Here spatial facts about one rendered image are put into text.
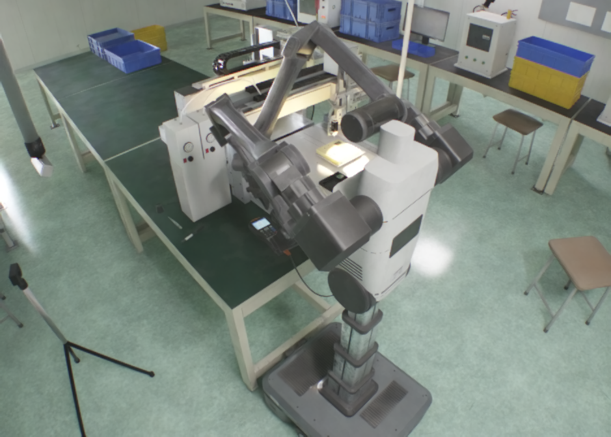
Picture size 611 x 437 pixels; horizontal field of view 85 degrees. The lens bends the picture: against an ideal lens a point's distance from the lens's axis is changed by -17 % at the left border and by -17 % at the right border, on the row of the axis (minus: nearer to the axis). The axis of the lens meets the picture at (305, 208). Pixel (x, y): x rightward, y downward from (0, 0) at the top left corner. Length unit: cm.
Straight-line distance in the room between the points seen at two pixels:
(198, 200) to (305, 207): 109
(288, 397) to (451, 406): 87
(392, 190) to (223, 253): 101
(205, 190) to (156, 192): 39
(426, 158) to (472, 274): 192
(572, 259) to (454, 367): 91
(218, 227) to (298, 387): 81
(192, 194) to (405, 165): 112
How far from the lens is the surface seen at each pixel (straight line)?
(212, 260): 166
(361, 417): 180
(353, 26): 474
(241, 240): 173
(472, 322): 252
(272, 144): 88
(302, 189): 78
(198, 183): 177
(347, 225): 75
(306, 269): 166
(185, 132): 162
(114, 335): 253
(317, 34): 123
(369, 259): 95
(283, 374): 188
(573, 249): 255
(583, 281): 240
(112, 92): 364
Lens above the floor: 193
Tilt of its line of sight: 39 degrees down
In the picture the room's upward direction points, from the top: straight up
